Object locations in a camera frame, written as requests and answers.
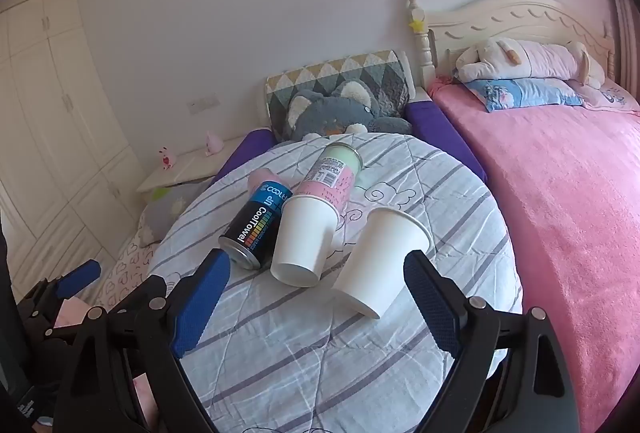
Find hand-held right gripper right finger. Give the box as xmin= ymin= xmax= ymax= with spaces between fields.
xmin=403 ymin=250 xmax=587 ymax=433

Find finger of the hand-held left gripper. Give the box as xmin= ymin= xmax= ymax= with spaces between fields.
xmin=17 ymin=259 xmax=102 ymax=321

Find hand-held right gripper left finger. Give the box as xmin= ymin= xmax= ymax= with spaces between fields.
xmin=52 ymin=249 xmax=232 ymax=433

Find white paper cup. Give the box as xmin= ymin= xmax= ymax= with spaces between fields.
xmin=331 ymin=206 xmax=434 ymax=320
xmin=270 ymin=194 xmax=340 ymax=288

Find heart printed sheet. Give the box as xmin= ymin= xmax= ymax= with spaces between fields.
xmin=95 ymin=233 xmax=166 ymax=309

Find grey cushion with green patch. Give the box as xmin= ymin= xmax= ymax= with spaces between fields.
xmin=137 ymin=178 xmax=213 ymax=246

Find black and blue can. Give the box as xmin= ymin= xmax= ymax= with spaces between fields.
xmin=218 ymin=180 xmax=293 ymax=270

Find striped grey quilt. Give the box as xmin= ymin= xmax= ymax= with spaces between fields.
xmin=150 ymin=133 xmax=523 ymax=433

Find cream nightstand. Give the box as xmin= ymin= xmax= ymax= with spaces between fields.
xmin=136 ymin=135 xmax=246 ymax=204

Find purple foam bumper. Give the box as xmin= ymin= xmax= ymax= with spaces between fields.
xmin=215 ymin=128 xmax=276 ymax=184
xmin=405 ymin=100 xmax=488 ymax=184

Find cream wardrobe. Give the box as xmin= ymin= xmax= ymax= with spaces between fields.
xmin=0 ymin=0 xmax=146 ymax=304

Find pink blanket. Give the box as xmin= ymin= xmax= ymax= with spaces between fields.
xmin=430 ymin=78 xmax=640 ymax=429

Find pink and green can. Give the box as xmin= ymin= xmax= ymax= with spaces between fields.
xmin=291 ymin=142 xmax=363 ymax=216

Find grey plush toy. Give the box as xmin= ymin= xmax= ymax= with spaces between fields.
xmin=282 ymin=80 xmax=413 ymax=142

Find blue printed pillow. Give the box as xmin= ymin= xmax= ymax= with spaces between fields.
xmin=462 ymin=78 xmax=586 ymax=114

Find triangle patterned cushion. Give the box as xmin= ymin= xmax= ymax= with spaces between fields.
xmin=264 ymin=49 xmax=412 ymax=138

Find white plush toy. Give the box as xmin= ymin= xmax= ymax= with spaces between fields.
xmin=454 ymin=38 xmax=606 ymax=88

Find pink printed pillow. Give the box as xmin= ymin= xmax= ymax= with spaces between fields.
xmin=565 ymin=80 xmax=640 ymax=116

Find cream wooden headboard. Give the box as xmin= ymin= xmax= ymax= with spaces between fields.
xmin=404 ymin=0 xmax=618 ymax=88

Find pink curtain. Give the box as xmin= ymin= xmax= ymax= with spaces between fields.
xmin=607 ymin=0 xmax=640 ymax=88

